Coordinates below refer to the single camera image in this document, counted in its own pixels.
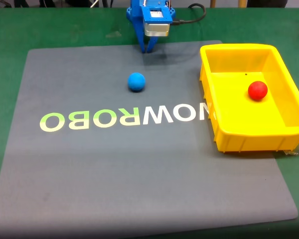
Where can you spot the blue ball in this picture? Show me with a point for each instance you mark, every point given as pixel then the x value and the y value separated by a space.
pixel 136 82

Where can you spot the red ball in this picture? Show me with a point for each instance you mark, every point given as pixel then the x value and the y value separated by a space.
pixel 257 90

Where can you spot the yellow plastic bin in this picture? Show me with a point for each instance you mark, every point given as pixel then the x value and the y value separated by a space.
pixel 241 117

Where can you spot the wooden leg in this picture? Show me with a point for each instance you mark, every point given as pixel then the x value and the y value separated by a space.
pixel 242 3
pixel 213 3

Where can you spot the grey mat with lettering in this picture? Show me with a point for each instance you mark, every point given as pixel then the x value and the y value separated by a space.
pixel 114 161

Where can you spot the clear plastic scrap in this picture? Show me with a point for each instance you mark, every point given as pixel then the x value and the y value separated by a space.
pixel 295 150

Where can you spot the silver camera box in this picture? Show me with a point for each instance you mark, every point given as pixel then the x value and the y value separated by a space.
pixel 156 29

